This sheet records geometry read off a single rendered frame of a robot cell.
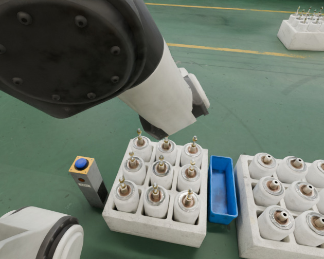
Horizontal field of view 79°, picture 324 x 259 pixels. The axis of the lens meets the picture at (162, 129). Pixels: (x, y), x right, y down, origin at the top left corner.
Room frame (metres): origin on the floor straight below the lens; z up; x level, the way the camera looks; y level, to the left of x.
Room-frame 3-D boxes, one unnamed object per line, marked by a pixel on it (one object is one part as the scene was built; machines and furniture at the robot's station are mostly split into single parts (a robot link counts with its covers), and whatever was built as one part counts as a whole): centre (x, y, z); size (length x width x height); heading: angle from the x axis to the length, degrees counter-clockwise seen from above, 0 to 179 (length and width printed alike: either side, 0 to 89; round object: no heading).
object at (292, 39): (2.29, -1.58, 0.09); 0.39 x 0.39 x 0.18; 85
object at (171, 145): (0.56, -0.02, 0.25); 0.08 x 0.08 x 0.01
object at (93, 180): (0.42, 0.30, 0.16); 0.07 x 0.07 x 0.31; 80
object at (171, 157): (0.56, -0.02, 0.16); 0.10 x 0.10 x 0.18
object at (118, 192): (0.35, 0.14, 0.25); 0.08 x 0.08 x 0.01
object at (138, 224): (0.44, 0.00, 0.09); 0.39 x 0.39 x 0.18; 80
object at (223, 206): (0.45, -0.28, 0.06); 0.30 x 0.11 x 0.12; 171
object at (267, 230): (0.25, -0.40, 0.16); 0.10 x 0.10 x 0.18
